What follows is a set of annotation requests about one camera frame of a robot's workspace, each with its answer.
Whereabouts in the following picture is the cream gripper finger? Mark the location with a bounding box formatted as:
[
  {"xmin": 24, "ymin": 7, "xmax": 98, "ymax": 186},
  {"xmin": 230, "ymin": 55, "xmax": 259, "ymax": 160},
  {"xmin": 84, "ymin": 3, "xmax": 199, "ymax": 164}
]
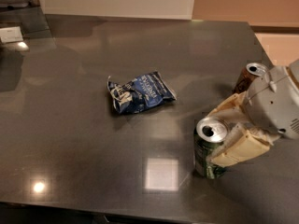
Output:
[
  {"xmin": 207, "ymin": 92, "xmax": 249, "ymax": 124},
  {"xmin": 210, "ymin": 123, "xmax": 280, "ymax": 167}
]

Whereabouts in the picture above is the green soda can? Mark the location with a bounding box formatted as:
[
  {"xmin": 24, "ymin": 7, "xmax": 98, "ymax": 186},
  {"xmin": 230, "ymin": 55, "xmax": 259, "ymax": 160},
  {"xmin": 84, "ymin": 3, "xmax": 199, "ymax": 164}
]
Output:
[{"xmin": 193, "ymin": 117, "xmax": 229, "ymax": 179}]

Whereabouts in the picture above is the brown soda can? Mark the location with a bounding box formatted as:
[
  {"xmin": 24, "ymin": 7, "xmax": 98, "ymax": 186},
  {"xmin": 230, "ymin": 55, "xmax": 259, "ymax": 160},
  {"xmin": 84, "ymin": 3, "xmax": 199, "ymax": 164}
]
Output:
[{"xmin": 233, "ymin": 63, "xmax": 268, "ymax": 93}]

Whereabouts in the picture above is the blue chip bag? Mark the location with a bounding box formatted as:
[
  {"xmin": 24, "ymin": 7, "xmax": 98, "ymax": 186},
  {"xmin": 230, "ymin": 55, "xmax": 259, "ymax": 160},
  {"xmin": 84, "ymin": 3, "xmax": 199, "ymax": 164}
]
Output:
[{"xmin": 107, "ymin": 71, "xmax": 177, "ymax": 114}]

